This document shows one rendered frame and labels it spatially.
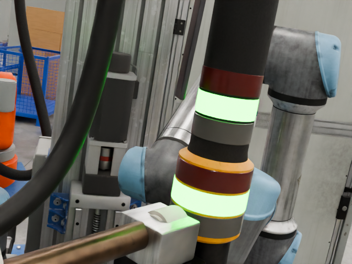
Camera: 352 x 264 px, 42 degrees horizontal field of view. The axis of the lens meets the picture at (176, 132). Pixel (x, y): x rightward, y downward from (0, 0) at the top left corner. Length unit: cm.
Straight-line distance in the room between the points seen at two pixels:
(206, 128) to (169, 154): 41
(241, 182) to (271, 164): 71
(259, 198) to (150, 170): 19
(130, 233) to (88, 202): 85
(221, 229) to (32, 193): 12
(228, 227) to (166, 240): 5
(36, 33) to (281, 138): 756
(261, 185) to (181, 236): 28
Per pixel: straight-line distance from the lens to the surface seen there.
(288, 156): 94
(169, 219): 24
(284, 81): 90
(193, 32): 24
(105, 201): 107
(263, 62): 25
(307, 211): 258
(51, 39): 827
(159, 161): 64
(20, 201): 18
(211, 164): 24
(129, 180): 65
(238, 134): 24
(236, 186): 25
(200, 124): 25
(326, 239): 271
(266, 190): 51
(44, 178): 18
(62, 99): 109
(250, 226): 51
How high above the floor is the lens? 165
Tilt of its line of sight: 13 degrees down
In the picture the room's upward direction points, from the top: 10 degrees clockwise
